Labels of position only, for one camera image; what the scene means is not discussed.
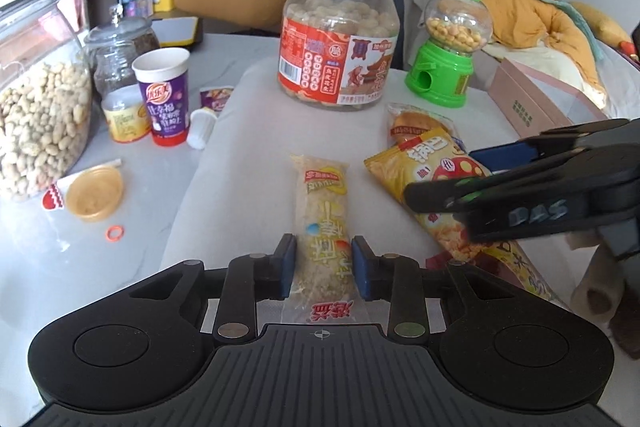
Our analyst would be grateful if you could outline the yellow chip snack bag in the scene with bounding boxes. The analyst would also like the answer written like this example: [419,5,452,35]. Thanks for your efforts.
[364,128,558,301]

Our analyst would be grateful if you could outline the long rice cracker packet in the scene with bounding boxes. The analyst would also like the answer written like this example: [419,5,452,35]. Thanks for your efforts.
[282,155,369,324]

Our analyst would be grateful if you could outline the round cake snack packet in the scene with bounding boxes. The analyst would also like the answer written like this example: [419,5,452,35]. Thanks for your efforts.
[386,103,465,150]

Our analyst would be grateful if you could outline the gloved right hand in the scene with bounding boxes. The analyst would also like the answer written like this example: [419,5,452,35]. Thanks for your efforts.
[567,225,639,360]

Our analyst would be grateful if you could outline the pink cardboard box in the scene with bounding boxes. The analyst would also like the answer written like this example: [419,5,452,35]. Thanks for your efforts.
[488,60,606,138]

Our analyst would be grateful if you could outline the grey covered sofa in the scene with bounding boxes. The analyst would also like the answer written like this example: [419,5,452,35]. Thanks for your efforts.
[402,0,639,119]

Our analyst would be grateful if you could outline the yellow cream quilt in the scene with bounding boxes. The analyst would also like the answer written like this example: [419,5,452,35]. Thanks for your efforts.
[483,0,608,109]

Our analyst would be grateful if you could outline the green gumball candy dispenser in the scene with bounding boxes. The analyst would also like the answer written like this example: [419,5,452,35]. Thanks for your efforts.
[406,0,492,108]

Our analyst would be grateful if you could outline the yellow pillow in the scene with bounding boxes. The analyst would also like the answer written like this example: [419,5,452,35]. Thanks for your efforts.
[570,1,636,54]

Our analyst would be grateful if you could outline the small white plastic bottle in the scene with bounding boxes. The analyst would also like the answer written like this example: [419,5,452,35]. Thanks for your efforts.
[186,107,218,150]

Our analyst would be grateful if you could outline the yellow plastic lid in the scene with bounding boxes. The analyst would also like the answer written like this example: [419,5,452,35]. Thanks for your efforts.
[65,166,125,222]

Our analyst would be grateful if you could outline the red label biscuit jar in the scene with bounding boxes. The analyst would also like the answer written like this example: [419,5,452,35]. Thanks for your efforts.
[278,0,400,109]

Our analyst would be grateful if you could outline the small yellow label tub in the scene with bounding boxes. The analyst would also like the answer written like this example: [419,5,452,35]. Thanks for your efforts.
[101,84,151,144]

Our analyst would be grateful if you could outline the purple milk tea cup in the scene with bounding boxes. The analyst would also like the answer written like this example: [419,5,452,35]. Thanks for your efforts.
[132,48,190,147]

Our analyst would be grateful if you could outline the small dark glass jar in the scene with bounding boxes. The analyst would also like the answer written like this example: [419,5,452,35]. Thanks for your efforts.
[85,4,160,98]

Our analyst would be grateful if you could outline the large glass peanut jar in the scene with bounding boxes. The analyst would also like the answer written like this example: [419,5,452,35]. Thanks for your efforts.
[0,0,92,200]

